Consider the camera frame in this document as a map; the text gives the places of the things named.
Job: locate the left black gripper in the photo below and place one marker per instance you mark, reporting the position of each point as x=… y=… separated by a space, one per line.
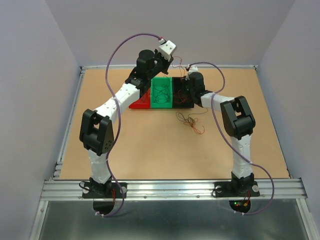
x=166 y=62

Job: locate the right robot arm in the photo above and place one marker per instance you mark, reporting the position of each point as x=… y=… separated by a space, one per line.
x=238 y=122

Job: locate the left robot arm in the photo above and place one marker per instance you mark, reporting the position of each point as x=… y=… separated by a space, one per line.
x=96 y=131

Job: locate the green plastic bin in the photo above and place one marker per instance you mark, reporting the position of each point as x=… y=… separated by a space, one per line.
x=161 y=93

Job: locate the black plastic bin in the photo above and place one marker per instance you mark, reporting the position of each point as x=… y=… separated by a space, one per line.
x=181 y=97

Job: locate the red plastic bin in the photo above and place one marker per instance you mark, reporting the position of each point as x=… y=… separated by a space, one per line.
x=143 y=103

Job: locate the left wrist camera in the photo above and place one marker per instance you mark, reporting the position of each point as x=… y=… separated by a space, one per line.
x=166 y=48

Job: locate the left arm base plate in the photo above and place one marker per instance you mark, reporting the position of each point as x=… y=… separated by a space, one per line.
x=109 y=190

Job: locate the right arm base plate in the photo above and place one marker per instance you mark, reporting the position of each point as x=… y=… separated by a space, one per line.
x=229 y=189

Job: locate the aluminium front rail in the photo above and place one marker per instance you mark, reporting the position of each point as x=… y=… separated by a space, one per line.
x=166 y=190

